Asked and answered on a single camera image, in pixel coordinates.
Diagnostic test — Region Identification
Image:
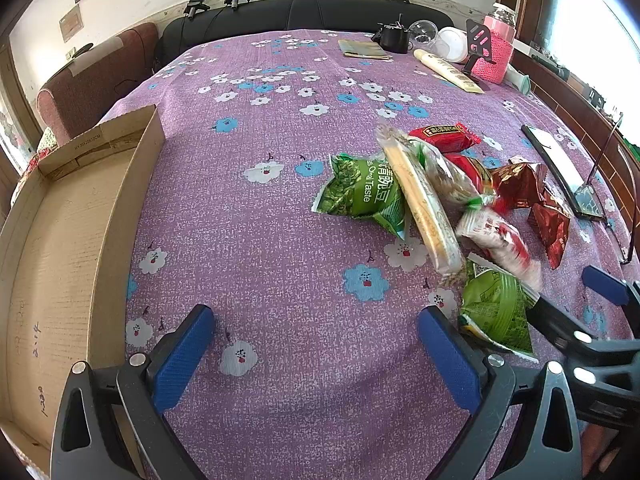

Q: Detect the dark green snack bag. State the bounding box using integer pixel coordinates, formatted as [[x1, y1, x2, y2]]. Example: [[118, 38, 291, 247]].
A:
[[459, 254, 540, 363]]

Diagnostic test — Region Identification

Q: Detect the white red snack packet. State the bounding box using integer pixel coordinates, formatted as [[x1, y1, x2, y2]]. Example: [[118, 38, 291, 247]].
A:
[[456, 207, 542, 292]]

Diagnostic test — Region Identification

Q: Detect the red foil snack bag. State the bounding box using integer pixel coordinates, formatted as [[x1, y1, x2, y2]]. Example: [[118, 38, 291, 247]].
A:
[[490, 162, 570, 270]]

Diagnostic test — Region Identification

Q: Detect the beige wafer snack pack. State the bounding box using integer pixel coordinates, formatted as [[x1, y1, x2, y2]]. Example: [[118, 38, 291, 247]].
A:
[[375, 122, 465, 278]]

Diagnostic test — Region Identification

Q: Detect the green peas snack bag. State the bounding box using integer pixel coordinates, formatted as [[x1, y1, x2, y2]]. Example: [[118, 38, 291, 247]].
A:
[[311, 154, 407, 240]]

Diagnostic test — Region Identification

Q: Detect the black smartphone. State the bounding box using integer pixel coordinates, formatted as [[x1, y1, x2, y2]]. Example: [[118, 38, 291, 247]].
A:
[[521, 125, 605, 221]]

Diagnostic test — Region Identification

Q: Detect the cardboard tray box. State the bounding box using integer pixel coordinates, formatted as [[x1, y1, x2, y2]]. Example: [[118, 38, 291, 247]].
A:
[[1, 105, 165, 479]]

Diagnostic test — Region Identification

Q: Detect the purple floral tablecloth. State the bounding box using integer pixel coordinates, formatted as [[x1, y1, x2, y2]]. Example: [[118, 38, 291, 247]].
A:
[[98, 28, 637, 480]]

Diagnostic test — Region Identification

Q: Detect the red bar snack pack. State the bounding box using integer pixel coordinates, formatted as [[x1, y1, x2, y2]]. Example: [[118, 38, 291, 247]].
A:
[[409, 122, 482, 153]]

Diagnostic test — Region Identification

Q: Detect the cream lotion tube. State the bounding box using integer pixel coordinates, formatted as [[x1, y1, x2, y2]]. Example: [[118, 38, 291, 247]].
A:
[[413, 49, 484, 94]]

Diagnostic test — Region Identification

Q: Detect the black phone stand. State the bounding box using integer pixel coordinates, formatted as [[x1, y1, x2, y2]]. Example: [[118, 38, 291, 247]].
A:
[[463, 18, 495, 76]]

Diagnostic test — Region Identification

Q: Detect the pink sleeved bottle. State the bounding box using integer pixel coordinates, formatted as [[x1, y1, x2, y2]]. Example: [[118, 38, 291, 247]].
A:
[[472, 2, 516, 84]]

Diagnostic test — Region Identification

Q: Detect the white round jar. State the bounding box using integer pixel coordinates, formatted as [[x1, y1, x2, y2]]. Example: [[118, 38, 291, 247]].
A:
[[435, 27, 468, 63]]

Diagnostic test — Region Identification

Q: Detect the clear plastic cup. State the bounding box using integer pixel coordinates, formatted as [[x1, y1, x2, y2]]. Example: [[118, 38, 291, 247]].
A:
[[408, 20, 438, 51]]

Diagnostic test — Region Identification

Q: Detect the maroon armchair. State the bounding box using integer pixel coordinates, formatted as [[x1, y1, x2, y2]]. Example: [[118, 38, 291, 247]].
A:
[[36, 23, 158, 145]]

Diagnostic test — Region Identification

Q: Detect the black pen cup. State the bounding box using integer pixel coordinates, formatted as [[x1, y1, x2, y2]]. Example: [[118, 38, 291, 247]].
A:
[[372, 14, 409, 54]]

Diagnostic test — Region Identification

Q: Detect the small olive notebook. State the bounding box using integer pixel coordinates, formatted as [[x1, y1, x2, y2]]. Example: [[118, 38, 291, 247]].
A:
[[338, 39, 390, 60]]

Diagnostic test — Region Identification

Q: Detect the black leather sofa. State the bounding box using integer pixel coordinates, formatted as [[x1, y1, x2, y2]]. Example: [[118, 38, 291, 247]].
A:
[[154, 0, 454, 68]]

